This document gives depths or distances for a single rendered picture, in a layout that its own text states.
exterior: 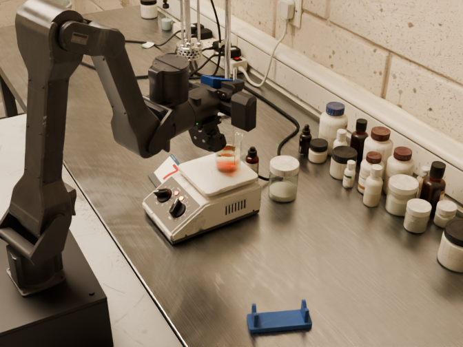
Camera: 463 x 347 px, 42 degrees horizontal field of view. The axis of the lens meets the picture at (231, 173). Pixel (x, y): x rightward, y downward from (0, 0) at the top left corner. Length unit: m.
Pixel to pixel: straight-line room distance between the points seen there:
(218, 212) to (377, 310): 0.34
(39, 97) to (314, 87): 0.91
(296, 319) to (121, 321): 0.28
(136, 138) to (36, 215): 0.18
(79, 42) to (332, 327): 0.58
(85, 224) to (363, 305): 0.54
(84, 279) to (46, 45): 0.36
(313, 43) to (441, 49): 0.42
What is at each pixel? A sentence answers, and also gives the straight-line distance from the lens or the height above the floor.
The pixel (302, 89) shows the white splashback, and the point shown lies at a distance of 1.60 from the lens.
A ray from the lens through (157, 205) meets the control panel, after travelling 1.17.
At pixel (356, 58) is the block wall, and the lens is 1.48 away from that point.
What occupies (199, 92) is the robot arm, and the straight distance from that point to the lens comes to 1.01.
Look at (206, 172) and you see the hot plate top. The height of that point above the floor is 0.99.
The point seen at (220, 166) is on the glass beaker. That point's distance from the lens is 1.15.
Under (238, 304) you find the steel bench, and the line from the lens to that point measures 1.01.
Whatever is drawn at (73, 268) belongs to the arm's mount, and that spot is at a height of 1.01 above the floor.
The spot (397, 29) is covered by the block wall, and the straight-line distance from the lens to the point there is 1.37.
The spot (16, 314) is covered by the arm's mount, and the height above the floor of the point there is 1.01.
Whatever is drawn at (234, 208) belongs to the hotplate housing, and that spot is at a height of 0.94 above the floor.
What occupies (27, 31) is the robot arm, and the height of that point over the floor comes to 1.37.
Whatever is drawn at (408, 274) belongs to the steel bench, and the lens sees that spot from 1.12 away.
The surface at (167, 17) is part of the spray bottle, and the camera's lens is 2.13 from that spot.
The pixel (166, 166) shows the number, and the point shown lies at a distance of 1.31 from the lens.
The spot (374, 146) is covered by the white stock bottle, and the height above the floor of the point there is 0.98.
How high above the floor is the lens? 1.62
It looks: 33 degrees down
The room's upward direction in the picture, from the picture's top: 1 degrees clockwise
